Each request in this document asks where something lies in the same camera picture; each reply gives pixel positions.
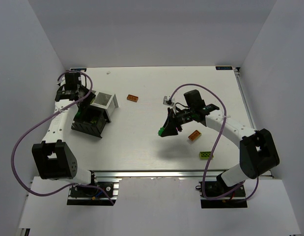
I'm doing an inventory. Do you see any white slotted container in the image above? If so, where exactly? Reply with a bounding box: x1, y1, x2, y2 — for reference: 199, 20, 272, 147
91, 91, 119, 122

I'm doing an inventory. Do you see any orange lego brick with lime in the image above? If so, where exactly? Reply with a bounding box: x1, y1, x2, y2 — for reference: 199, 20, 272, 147
188, 130, 201, 142

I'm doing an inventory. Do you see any brown lego brick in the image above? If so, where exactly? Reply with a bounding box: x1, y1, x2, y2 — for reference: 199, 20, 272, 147
127, 94, 138, 102

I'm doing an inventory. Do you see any right side table rail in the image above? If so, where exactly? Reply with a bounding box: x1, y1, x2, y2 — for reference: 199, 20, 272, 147
233, 67, 256, 128

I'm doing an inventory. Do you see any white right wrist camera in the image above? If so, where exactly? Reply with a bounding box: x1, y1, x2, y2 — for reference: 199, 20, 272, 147
163, 96, 176, 112

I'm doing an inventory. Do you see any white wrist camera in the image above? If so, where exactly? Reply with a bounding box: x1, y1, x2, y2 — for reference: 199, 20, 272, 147
56, 75, 65, 87
163, 96, 176, 112

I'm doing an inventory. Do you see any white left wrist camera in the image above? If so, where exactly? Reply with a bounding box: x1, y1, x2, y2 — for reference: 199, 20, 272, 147
56, 75, 65, 87

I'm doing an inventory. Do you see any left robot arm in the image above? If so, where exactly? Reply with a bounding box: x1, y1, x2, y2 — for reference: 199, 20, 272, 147
32, 70, 95, 185

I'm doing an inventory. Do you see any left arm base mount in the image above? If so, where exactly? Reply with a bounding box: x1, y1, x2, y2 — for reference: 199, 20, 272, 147
67, 181, 119, 206

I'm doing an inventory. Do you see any aluminium table edge rail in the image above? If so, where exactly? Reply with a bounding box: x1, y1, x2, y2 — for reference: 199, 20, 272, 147
90, 169, 231, 180

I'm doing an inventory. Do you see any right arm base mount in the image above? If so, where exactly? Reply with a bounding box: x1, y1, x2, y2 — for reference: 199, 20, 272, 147
197, 177, 248, 209

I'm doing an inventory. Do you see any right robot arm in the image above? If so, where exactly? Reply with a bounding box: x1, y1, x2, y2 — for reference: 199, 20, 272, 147
158, 89, 280, 189

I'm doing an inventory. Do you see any blue corner sticker left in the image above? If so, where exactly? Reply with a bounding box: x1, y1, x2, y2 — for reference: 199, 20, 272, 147
70, 68, 86, 72

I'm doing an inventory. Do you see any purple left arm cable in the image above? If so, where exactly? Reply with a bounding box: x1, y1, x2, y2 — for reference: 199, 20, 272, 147
11, 71, 115, 206

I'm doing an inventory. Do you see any black slotted container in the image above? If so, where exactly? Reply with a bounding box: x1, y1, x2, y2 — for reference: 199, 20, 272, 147
71, 105, 108, 138

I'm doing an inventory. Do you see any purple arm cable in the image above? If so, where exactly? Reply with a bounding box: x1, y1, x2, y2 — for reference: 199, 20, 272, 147
170, 84, 260, 200
11, 71, 115, 206

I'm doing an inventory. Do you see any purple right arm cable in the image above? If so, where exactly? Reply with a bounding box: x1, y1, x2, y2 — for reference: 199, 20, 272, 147
170, 84, 260, 200

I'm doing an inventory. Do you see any lime long lego brick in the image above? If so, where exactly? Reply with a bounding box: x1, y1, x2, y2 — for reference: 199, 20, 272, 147
199, 151, 214, 160

